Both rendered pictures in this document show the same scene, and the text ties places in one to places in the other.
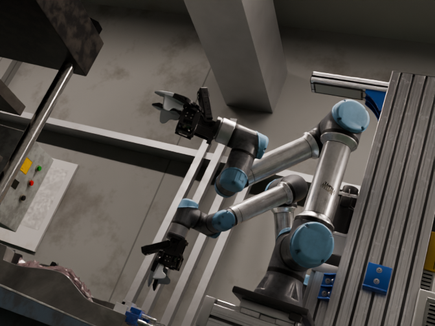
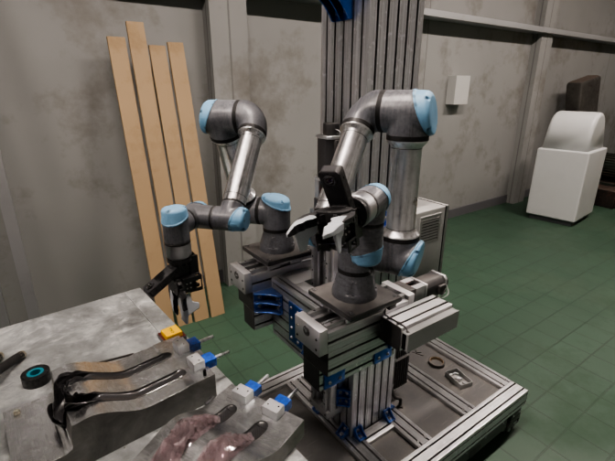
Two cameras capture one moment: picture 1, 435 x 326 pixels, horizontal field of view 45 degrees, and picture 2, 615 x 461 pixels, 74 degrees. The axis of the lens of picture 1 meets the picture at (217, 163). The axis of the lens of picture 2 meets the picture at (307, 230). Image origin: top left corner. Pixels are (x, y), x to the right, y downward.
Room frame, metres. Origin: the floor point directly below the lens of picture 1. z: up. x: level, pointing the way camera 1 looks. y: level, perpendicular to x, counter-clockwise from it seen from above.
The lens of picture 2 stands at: (1.06, 0.81, 1.69)
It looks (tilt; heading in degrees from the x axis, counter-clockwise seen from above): 19 degrees down; 302
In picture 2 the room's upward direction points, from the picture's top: straight up
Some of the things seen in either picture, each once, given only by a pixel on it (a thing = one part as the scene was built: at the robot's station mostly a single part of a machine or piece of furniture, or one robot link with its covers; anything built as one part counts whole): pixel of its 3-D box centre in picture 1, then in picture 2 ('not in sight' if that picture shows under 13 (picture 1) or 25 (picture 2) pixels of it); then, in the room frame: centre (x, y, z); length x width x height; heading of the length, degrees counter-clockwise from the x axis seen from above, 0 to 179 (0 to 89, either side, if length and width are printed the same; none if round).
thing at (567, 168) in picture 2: not in sight; (568, 166); (0.94, -5.57, 0.70); 0.78 x 0.64 x 1.40; 69
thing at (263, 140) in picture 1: (247, 142); (370, 203); (1.42, -0.06, 1.43); 0.11 x 0.08 x 0.09; 93
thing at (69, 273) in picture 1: (58, 275); (196, 449); (1.66, 0.32, 0.90); 0.26 x 0.18 x 0.08; 89
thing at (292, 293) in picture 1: (281, 289); (354, 279); (1.57, -0.32, 1.09); 0.15 x 0.15 x 0.10
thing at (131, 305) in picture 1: (139, 314); (210, 359); (1.87, 0.06, 0.89); 0.13 x 0.05 x 0.05; 72
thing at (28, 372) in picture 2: not in sight; (36, 376); (2.36, 0.35, 0.82); 0.08 x 0.08 x 0.04
